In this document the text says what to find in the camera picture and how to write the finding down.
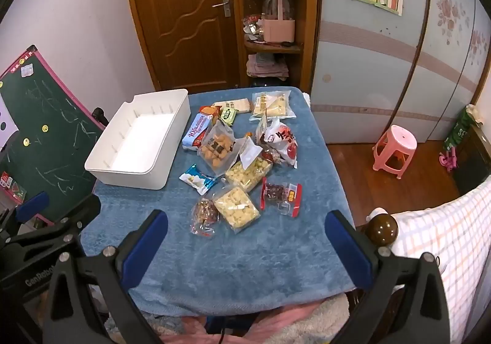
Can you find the green chalkboard with pink frame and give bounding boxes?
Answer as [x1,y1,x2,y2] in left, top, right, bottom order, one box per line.
[0,45,106,222]

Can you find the brown wooden door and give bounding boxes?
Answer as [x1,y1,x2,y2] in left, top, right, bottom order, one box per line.
[122,0,240,94]

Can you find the clear bag of triangular cake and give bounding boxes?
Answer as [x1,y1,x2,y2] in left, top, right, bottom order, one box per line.
[249,91,297,122]

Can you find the clear bag of yellow puffs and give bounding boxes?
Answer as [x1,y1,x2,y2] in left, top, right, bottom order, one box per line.
[212,185,261,234]
[224,137,274,193]

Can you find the white plastic bin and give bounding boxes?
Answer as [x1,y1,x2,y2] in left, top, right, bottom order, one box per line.
[84,89,191,190]

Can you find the silver door handle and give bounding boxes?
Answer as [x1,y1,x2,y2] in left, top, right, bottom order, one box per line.
[212,0,233,17]

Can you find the black tripod handle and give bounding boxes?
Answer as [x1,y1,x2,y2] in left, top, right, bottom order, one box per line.
[91,107,110,125]

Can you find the blue biscuit packet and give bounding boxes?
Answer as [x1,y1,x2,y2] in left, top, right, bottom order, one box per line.
[182,113,213,151]

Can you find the brown round bedpost knob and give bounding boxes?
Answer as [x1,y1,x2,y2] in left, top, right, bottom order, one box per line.
[365,214,400,247]

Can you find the wooden corner shelf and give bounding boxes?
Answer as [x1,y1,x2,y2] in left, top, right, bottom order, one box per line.
[230,0,319,94]

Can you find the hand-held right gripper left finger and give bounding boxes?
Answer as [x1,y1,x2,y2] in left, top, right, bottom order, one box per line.
[41,209,169,344]

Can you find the clear packet of brown nuts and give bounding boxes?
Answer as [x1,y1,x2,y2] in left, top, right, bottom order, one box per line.
[191,196,220,238]

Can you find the white checkered blanket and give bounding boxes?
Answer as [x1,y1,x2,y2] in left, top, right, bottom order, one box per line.
[395,177,491,344]

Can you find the grey floral wardrobe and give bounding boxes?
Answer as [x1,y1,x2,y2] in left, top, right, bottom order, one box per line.
[310,0,491,143]

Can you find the red packet of dried dates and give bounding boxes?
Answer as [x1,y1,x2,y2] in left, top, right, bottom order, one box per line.
[261,180,303,218]

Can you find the loose snack wrappers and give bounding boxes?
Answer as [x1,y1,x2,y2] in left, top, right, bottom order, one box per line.
[242,14,265,42]

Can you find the clear bag of caramel cubes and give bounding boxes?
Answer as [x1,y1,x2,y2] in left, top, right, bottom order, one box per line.
[197,120,246,178]

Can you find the folded pink cloths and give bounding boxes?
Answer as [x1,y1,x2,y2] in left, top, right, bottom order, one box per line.
[246,54,289,78]

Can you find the pink plastic stool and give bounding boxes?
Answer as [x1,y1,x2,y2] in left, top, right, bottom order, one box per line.
[373,125,417,180]

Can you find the pink basket with clear lid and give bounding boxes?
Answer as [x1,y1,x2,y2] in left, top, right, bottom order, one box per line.
[261,0,297,44]

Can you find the orange-red biscuit packet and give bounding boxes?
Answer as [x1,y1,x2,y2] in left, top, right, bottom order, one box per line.
[197,104,221,120]

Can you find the red and white snack packet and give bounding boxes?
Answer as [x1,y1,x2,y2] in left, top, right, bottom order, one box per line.
[266,122,299,169]

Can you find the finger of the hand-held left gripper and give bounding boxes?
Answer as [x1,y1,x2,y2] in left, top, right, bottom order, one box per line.
[0,191,50,241]
[0,194,101,253]

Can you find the black container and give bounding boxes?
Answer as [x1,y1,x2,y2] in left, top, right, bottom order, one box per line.
[250,77,290,89]

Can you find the green printed bag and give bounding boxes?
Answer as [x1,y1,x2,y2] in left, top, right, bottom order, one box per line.
[444,104,485,149]

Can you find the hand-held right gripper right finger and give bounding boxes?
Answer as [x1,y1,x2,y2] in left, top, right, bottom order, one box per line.
[324,210,450,344]

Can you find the blue and white candy packet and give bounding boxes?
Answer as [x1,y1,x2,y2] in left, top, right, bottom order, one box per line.
[179,164,218,195]

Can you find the beige cracker packet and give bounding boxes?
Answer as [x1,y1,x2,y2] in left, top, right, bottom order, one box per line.
[212,98,252,115]

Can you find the person's pink fleece clothing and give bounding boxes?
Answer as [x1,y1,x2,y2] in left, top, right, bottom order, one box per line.
[103,292,351,344]

